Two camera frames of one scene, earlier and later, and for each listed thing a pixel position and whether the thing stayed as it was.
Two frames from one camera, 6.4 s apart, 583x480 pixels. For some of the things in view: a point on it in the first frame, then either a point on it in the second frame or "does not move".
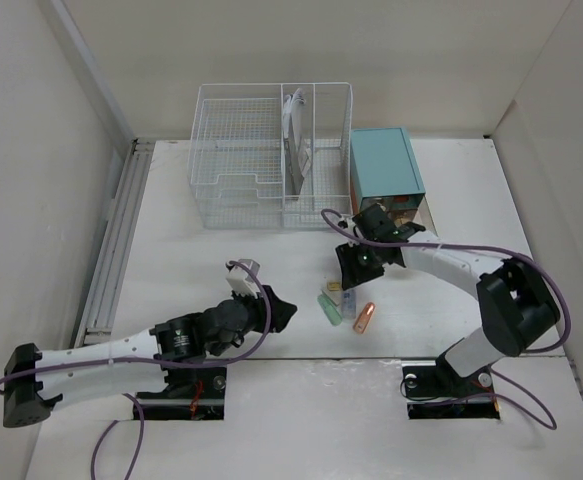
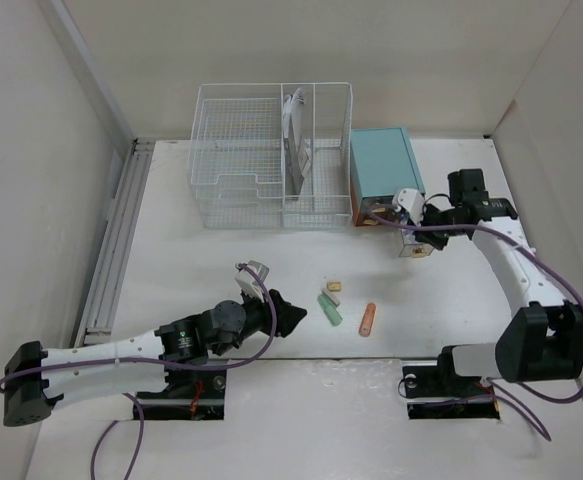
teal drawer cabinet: [382, 165] does not move
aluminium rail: [100, 315] does not move
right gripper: [351, 273] → [424, 236]
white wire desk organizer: [271, 155] does not move
